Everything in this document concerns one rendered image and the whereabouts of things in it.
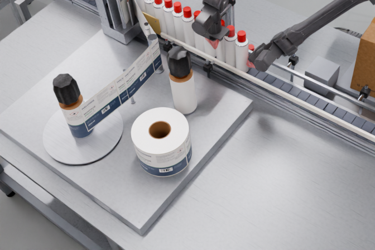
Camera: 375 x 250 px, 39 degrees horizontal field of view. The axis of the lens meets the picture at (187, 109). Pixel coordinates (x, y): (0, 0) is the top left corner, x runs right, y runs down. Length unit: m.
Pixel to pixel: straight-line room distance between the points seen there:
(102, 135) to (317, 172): 0.80
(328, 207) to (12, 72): 1.45
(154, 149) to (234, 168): 0.33
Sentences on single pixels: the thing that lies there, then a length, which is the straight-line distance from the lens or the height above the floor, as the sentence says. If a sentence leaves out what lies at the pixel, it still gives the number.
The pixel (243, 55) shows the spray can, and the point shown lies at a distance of 2.11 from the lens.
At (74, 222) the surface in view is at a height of 0.22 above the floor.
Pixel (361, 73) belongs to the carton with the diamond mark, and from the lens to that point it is 2.13.
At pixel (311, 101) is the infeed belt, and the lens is 2.10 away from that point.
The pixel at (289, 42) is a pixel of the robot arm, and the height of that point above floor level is 1.15.
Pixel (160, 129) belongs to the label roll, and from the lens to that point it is 1.91.
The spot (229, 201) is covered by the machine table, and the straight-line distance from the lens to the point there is 1.90.
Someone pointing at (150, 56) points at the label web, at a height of 1.02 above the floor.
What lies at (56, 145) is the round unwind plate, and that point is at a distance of 2.08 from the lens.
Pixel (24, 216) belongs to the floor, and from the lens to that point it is 3.04.
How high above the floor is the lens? 2.49
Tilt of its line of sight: 51 degrees down
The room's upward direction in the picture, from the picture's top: 8 degrees counter-clockwise
